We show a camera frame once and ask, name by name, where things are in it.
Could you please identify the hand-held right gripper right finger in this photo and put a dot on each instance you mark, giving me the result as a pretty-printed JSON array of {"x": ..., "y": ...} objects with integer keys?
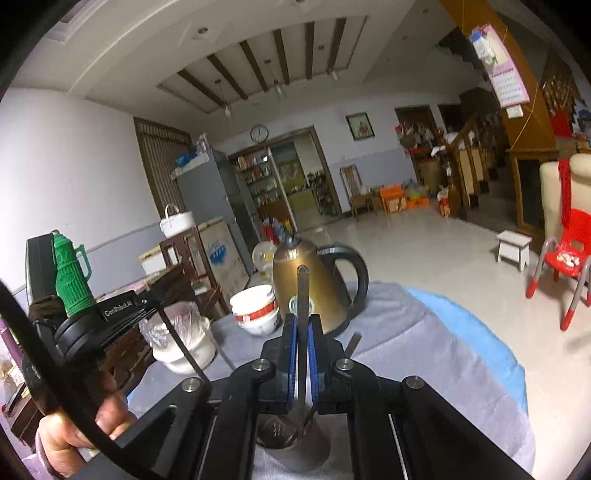
[{"x": 316, "y": 364}]

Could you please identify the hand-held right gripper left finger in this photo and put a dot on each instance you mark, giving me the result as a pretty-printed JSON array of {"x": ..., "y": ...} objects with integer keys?
[{"x": 290, "y": 360}]

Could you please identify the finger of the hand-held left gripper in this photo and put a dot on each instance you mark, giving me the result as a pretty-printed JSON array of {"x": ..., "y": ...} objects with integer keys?
[{"x": 148, "y": 307}]

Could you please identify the bundle of black chopsticks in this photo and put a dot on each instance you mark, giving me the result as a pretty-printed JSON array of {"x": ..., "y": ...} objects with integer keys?
[{"x": 353, "y": 345}]

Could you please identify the long black chopstick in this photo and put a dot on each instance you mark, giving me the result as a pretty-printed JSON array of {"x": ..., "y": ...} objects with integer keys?
[
  {"x": 184, "y": 348},
  {"x": 302, "y": 295}
]

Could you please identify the dark grey utensil holder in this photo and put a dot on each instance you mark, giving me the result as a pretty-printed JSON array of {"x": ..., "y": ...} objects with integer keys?
[{"x": 295, "y": 457}]

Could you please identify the person's left hand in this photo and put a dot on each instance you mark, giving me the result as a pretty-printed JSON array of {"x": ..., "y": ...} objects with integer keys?
[{"x": 60, "y": 438}]

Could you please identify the white bowl red pattern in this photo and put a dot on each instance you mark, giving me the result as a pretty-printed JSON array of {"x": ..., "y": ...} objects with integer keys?
[
  {"x": 261, "y": 326},
  {"x": 254, "y": 300}
]

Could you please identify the green thermos flask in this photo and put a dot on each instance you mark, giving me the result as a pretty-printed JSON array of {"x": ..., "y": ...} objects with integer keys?
[{"x": 71, "y": 277}]

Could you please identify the dark wooden chair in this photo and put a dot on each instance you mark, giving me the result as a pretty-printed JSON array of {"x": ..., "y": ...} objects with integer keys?
[{"x": 184, "y": 249}]

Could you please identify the gold electric kettle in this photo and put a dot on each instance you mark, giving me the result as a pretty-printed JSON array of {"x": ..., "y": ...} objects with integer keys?
[{"x": 323, "y": 286}]

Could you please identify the white chest freezer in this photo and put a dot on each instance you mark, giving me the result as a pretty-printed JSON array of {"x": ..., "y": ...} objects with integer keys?
[{"x": 221, "y": 251}]

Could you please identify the round table with grey cloth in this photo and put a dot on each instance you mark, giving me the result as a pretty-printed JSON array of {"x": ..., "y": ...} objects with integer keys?
[{"x": 415, "y": 350}]

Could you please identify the small white fan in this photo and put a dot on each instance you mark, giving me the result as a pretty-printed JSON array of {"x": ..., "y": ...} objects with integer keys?
[{"x": 264, "y": 256}]

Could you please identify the grey refrigerator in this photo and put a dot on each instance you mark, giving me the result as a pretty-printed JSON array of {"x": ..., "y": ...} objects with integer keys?
[{"x": 217, "y": 194}]

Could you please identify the brown slatted door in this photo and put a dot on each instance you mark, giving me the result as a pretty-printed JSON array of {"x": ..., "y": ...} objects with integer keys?
[{"x": 157, "y": 166}]

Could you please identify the blue bag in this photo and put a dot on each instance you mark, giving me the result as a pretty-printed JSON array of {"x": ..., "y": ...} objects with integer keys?
[{"x": 184, "y": 159}]

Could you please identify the shelf with bottles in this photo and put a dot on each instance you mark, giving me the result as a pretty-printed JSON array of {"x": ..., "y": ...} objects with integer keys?
[{"x": 261, "y": 184}]

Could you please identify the brown wooden chair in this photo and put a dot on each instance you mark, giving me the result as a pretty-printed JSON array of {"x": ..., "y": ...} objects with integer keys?
[{"x": 358, "y": 196}]

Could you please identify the orange cardboard boxes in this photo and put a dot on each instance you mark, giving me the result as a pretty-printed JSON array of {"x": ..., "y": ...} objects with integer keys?
[{"x": 392, "y": 198}]

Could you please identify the blue table cover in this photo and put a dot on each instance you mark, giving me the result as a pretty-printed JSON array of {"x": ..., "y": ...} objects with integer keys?
[{"x": 498, "y": 341}]

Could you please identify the colourful plastic basins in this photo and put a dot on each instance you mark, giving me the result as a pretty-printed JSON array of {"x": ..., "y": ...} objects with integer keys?
[{"x": 415, "y": 194}]

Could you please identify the red white carton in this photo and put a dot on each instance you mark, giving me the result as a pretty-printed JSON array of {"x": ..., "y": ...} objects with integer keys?
[{"x": 444, "y": 203}]

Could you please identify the pendant ceiling lamp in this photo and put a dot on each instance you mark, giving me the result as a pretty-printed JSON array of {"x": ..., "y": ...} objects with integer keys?
[
  {"x": 333, "y": 73},
  {"x": 226, "y": 110},
  {"x": 277, "y": 87}
]

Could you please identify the small white stool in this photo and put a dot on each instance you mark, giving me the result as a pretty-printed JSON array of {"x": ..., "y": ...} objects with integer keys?
[{"x": 512, "y": 244}]

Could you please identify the wooden staircase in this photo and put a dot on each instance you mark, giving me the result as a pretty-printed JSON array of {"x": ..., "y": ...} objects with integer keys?
[{"x": 471, "y": 152}]

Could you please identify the red plastic chair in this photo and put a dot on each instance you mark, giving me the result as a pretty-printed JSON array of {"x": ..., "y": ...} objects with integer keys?
[{"x": 570, "y": 258}]

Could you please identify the wooden glass cabinet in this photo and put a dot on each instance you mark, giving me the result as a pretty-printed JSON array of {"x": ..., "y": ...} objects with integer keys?
[{"x": 531, "y": 189}]

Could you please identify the beige padded chair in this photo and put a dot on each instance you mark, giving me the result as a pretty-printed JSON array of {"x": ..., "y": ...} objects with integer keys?
[{"x": 549, "y": 194}]

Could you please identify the red cloth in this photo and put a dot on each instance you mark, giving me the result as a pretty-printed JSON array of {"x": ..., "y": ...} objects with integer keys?
[{"x": 565, "y": 184}]

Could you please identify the round wall clock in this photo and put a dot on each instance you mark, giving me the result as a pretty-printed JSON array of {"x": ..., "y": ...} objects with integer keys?
[{"x": 259, "y": 133}]

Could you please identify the framed wall picture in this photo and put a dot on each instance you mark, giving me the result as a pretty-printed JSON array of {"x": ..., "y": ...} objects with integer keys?
[{"x": 358, "y": 126}]

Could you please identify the white light switch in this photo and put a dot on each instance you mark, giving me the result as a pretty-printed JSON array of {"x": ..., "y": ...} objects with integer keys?
[{"x": 515, "y": 111}]

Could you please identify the pink wall calendar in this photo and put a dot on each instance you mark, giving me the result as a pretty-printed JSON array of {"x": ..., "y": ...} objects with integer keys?
[{"x": 505, "y": 69}]

